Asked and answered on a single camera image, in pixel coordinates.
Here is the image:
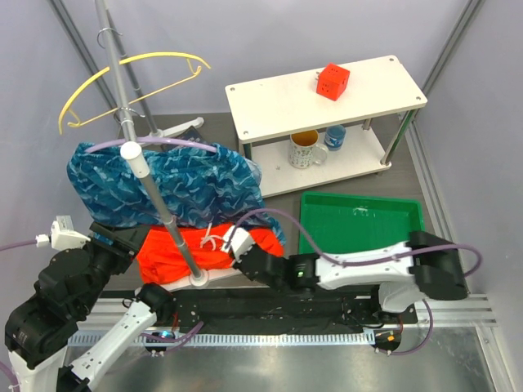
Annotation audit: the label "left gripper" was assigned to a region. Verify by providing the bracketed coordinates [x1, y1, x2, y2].
[77, 219, 151, 313]

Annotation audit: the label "orange shorts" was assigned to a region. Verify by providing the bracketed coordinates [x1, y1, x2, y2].
[137, 223, 284, 284]

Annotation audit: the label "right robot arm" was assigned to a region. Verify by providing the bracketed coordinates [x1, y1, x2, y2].
[230, 231, 468, 323]

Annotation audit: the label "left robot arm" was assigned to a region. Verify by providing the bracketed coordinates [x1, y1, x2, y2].
[5, 222, 175, 391]

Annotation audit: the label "blue patterned shorts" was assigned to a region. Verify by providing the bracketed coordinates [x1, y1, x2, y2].
[66, 143, 265, 229]

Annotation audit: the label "purple clothes hanger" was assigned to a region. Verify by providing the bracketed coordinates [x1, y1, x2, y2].
[86, 136, 217, 154]

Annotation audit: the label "grey clothes rack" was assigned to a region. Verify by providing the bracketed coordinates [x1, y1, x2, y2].
[93, 0, 242, 290]

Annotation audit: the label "dark blue book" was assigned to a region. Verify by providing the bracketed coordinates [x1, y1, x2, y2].
[177, 127, 208, 144]

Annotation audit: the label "white patterned mug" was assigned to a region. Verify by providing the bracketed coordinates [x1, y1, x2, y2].
[288, 130, 329, 169]

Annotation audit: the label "green plastic tray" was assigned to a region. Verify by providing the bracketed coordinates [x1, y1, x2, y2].
[300, 192, 425, 254]

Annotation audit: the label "blue cup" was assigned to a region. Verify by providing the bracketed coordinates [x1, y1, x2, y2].
[324, 125, 346, 151]

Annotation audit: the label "red cube power socket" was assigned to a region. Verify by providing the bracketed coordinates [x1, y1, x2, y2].
[316, 63, 351, 101]

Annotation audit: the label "white two-tier shelf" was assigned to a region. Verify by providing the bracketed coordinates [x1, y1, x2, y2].
[225, 55, 427, 198]

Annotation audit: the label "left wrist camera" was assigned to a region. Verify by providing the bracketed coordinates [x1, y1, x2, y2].
[35, 216, 91, 251]

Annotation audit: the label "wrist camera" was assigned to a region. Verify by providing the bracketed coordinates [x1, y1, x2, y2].
[221, 225, 255, 261]
[35, 216, 91, 251]

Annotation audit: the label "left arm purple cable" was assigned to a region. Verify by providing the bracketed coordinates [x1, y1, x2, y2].
[0, 238, 205, 389]

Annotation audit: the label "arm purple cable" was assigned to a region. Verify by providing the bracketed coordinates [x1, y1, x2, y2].
[0, 238, 205, 389]
[232, 207, 483, 356]

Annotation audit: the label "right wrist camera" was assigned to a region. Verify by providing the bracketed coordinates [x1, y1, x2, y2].
[221, 225, 255, 261]

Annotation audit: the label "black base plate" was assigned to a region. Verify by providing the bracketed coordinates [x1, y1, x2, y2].
[154, 286, 418, 334]

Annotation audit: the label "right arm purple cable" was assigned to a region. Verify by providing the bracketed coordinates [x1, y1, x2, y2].
[232, 207, 483, 356]

